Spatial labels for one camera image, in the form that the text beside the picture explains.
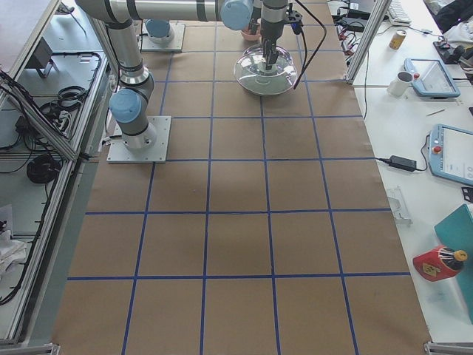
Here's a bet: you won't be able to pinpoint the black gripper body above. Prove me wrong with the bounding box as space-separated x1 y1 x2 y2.
261 18 284 43
248 18 260 34

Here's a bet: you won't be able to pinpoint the glass pot lid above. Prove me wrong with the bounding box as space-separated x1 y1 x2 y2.
234 44 298 89

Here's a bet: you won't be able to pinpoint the pale green electric pot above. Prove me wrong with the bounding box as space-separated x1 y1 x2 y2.
241 80 292 96

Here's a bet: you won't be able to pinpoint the pink bowl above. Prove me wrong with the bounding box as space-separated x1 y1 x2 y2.
240 30 261 42

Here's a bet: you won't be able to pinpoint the power strip with plugs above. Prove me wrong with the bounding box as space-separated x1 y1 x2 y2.
336 24 358 56

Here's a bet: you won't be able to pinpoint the yellow drink can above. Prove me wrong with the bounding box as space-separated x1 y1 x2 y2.
389 30 406 50

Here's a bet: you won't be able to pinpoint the white keyboard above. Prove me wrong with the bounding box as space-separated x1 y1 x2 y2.
387 0 412 26

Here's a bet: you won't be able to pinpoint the white mug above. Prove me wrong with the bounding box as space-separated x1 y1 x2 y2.
387 71 414 98

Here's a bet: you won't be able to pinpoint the far teach pendant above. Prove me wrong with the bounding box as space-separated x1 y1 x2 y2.
404 58 460 99

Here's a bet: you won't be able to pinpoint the teach pendant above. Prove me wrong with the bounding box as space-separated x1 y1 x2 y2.
404 58 460 99
428 124 472 186

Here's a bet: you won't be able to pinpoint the small black power brick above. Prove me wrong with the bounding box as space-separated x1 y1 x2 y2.
389 155 417 172

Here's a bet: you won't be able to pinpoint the near teach pendant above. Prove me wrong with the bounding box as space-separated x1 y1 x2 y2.
428 124 472 186

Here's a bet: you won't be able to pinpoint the teal box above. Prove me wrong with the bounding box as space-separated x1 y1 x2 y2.
434 203 472 323

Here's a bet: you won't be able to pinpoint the red bottle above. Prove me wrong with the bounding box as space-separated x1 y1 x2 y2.
412 245 468 282

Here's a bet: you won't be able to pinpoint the white crumpled cloth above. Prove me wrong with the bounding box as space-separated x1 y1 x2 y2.
0 205 27 282

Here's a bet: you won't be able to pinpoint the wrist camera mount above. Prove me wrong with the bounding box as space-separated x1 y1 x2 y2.
285 3 303 36

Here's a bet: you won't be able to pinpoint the black braided cable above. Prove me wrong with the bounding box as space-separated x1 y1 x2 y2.
293 0 328 91

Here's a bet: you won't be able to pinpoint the aluminium frame post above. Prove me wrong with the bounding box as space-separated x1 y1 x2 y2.
345 0 391 84

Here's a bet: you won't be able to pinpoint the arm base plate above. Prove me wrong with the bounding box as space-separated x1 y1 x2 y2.
136 22 186 53
106 116 171 163

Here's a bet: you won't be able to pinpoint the clear plastic bracket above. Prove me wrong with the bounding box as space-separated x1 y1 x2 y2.
386 186 412 226

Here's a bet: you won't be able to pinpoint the coiled black cables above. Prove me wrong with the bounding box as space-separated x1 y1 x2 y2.
26 154 61 186

